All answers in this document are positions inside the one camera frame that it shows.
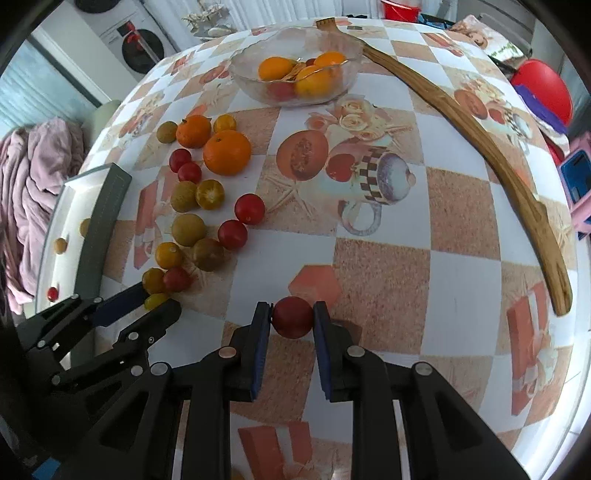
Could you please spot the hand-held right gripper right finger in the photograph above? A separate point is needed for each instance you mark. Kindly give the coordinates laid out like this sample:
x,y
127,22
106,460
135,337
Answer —
x,y
323,355

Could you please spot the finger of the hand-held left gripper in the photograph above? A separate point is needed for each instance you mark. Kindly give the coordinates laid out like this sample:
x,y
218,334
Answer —
x,y
157,321
117,304

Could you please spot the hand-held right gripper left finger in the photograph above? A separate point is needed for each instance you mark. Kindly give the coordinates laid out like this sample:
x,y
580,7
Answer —
x,y
262,350

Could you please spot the red cherry tomato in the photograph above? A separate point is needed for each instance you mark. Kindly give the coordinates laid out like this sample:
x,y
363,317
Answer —
x,y
292,317
53,292

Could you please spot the group of cherry tomatoes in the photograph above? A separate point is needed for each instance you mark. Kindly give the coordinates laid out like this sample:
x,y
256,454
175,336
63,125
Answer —
x,y
188,229

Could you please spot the white tray with grey rim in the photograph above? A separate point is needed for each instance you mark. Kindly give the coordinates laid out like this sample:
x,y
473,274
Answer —
x,y
69,207

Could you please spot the clear glass bowl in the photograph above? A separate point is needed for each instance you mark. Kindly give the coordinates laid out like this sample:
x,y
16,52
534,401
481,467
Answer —
x,y
249,83

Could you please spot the yellow cherry tomato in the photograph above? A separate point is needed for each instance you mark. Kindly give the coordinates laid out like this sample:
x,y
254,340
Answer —
x,y
84,227
60,245

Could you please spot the printed checkered tablecloth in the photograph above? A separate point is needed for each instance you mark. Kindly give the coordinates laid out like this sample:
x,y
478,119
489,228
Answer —
x,y
415,286

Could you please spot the pink blanket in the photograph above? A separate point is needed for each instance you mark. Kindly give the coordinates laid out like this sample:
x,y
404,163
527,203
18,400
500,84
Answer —
x,y
37,184

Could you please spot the large orange tangerine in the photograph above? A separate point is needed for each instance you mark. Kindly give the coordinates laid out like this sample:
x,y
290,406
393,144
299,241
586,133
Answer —
x,y
227,152

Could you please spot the pale green chair back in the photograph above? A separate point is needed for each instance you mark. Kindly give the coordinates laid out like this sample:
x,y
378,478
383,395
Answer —
x,y
102,122

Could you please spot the small orange tangerine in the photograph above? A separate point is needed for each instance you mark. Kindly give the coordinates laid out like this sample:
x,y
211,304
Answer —
x,y
194,131

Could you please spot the long curved wooden stick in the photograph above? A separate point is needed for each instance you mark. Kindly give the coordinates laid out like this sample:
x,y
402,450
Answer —
x,y
551,258

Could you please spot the white washing machine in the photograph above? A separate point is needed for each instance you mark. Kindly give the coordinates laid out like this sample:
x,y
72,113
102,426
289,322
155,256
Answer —
x,y
138,41

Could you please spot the white branch decoration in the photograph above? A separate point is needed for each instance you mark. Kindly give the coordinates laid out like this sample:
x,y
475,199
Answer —
x,y
203,16

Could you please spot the pink and blue toy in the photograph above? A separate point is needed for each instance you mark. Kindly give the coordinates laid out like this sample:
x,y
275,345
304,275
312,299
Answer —
x,y
577,180

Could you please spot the purple cloth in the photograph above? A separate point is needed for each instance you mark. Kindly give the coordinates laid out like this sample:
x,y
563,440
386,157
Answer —
x,y
540,108

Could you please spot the red chair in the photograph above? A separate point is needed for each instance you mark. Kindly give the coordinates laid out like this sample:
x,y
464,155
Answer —
x,y
549,83

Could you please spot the red bucket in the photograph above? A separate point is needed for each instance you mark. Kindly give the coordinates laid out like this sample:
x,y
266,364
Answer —
x,y
400,9

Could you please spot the printed cushion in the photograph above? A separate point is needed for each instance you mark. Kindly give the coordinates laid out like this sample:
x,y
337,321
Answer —
x,y
480,37

